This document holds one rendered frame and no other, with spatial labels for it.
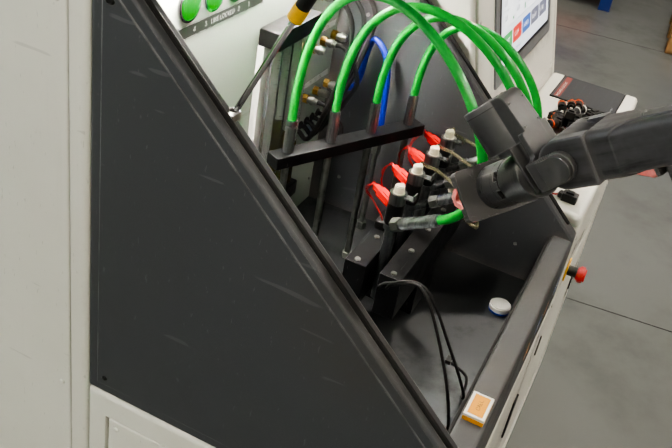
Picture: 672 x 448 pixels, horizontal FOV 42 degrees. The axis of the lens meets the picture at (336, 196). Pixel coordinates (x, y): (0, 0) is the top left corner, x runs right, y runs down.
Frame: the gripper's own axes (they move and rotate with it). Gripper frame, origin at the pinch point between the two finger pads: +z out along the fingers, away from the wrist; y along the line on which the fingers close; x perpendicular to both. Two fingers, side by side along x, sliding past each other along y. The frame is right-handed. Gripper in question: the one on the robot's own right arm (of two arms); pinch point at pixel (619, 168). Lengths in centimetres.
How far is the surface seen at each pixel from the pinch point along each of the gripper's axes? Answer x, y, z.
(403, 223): 27.8, 6.3, 19.5
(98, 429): 59, -5, 69
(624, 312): -150, -72, 98
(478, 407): 33.7, -20.2, 15.4
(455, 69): 28.1, 22.8, 0.7
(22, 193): 62, 32, 52
